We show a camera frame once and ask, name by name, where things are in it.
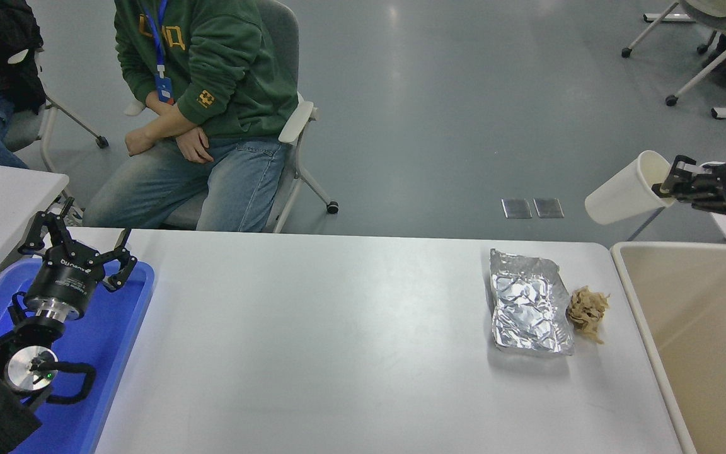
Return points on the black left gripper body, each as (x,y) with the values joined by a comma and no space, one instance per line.
(67,280)

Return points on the metal floor outlet plate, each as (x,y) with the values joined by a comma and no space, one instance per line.
(548,207)
(517,207)

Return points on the tan paper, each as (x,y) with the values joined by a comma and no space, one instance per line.
(587,309)

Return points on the foil tray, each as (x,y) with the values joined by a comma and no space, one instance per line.
(524,302)

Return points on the large pale bin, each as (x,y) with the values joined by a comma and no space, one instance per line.
(703,353)

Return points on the white paper cup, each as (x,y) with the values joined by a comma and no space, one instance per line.
(621,195)

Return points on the person's right hand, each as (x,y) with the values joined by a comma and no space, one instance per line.
(196,146)

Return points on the person's left hand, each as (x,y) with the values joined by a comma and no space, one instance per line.
(140,142)

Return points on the blue plastic tray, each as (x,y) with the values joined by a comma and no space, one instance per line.
(104,353)

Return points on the grey white office chair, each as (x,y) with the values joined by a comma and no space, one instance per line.
(281,38)
(23,129)
(716,16)

